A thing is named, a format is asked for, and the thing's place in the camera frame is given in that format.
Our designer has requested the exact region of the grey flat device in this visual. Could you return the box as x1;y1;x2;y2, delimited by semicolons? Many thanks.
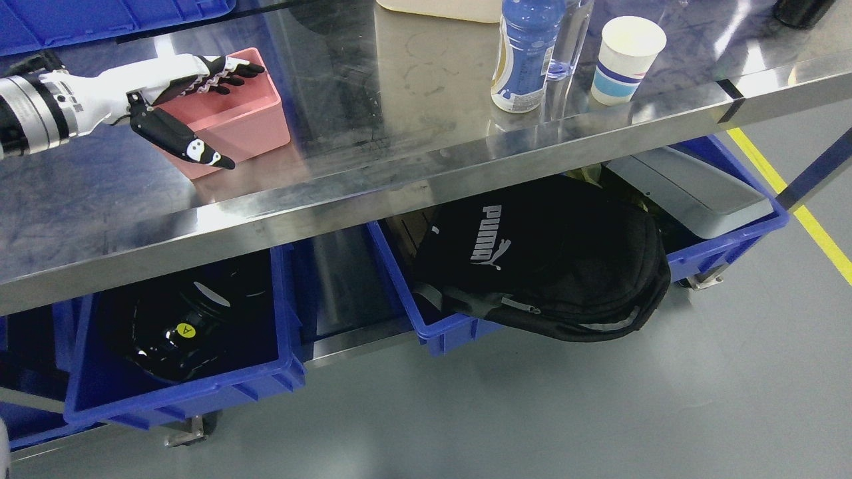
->
605;148;773;240

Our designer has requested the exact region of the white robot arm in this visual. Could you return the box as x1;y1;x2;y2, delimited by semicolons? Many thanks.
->
1;51;74;158

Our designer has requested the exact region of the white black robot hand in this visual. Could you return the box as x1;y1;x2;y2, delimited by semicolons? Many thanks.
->
37;54;265;170

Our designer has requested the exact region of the white blue paper cup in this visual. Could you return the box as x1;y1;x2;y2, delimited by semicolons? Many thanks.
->
590;15;667;106

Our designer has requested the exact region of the pink plastic storage box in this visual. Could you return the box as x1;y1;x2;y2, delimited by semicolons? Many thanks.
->
160;71;290;163

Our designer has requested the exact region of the blue bin far left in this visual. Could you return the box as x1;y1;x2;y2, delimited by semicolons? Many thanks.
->
1;298;100;450

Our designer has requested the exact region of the clear plastic bottle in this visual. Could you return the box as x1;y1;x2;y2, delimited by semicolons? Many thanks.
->
546;1;594;81

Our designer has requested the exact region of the blue bin with helmet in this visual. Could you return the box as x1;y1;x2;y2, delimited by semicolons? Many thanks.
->
64;245;306;430

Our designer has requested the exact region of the blue crate on table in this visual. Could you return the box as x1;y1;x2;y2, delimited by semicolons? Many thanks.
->
1;1;236;55

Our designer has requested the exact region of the blue drink bottle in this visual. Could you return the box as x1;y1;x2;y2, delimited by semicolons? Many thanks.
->
490;1;566;113

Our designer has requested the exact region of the black glossy helmet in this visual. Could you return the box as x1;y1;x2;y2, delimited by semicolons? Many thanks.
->
103;260;272;384

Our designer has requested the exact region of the beige tray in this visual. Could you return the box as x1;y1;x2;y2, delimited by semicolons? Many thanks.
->
376;0;503;24

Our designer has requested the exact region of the blue bin with backpack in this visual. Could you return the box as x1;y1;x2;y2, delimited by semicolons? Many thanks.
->
365;136;789;355

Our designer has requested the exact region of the black Puma backpack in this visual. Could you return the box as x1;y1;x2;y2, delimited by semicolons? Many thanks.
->
411;175;672;343

